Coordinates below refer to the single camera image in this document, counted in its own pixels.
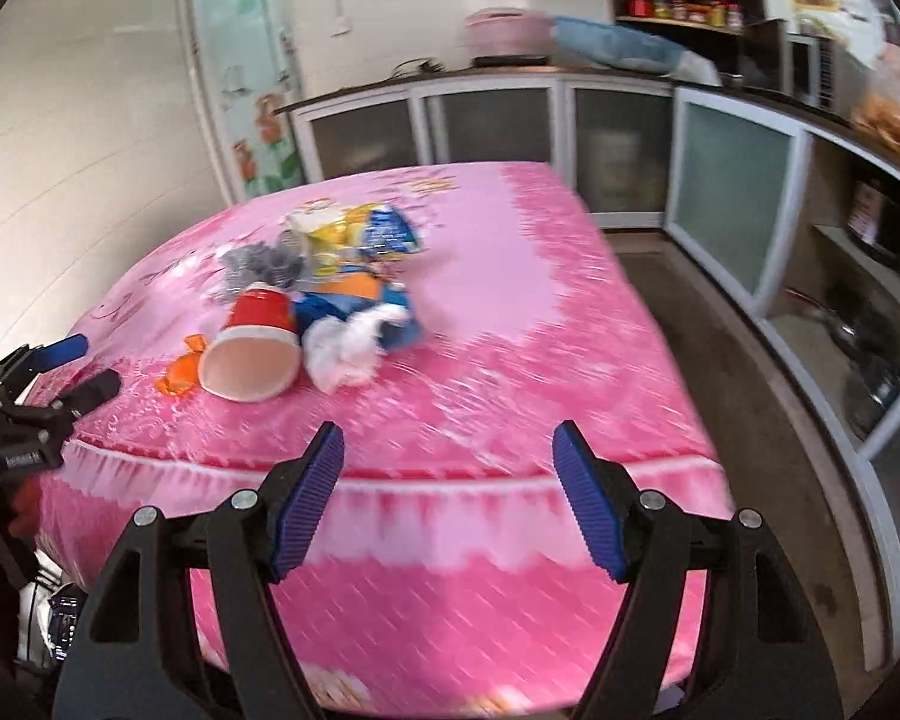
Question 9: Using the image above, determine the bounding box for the orange wrapper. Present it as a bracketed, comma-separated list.
[155, 333, 208, 397]

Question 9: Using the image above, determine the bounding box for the red paper noodle cup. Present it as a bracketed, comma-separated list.
[198, 281, 302, 403]

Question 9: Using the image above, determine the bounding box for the white tissue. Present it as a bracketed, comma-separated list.
[302, 304, 411, 394]

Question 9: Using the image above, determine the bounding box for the white kitchen cabinet run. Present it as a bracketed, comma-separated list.
[278, 67, 900, 668]

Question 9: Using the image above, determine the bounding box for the pink floral tablecloth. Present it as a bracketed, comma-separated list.
[30, 163, 733, 717]

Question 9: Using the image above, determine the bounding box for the blue orange snack bag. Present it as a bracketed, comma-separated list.
[292, 270, 422, 353]

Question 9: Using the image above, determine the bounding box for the grey mesh cloth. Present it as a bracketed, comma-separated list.
[219, 242, 305, 299]

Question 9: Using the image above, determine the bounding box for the blue yellow snack bag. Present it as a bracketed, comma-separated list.
[284, 199, 422, 271]

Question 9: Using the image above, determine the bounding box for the floral glass door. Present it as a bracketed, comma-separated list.
[178, 0, 302, 205]

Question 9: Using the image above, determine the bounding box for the blue folded cloth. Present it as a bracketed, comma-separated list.
[551, 16, 686, 75]

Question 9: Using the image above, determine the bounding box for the microwave oven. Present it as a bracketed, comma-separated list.
[788, 34, 866, 119]

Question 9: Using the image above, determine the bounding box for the pink plastic basin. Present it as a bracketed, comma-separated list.
[463, 7, 554, 59]

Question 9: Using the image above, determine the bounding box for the bag of oranges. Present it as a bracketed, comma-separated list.
[852, 43, 900, 156]

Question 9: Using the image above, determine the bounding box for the dark wooden spice shelf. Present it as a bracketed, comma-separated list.
[610, 0, 766, 73]

